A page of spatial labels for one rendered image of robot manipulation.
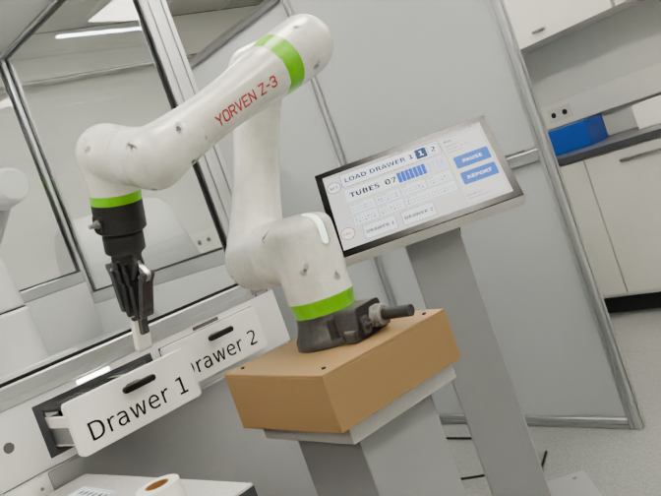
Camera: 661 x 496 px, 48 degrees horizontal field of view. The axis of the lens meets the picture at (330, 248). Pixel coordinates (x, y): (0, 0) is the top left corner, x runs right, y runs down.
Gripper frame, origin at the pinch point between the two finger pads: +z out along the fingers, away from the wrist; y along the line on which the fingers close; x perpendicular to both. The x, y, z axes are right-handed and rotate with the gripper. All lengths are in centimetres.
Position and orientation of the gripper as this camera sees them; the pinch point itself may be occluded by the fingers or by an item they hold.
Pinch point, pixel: (141, 332)
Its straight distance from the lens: 149.0
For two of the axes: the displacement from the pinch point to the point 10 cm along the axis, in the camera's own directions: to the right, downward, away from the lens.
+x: 6.6, -2.9, 7.0
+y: 7.5, 1.3, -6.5
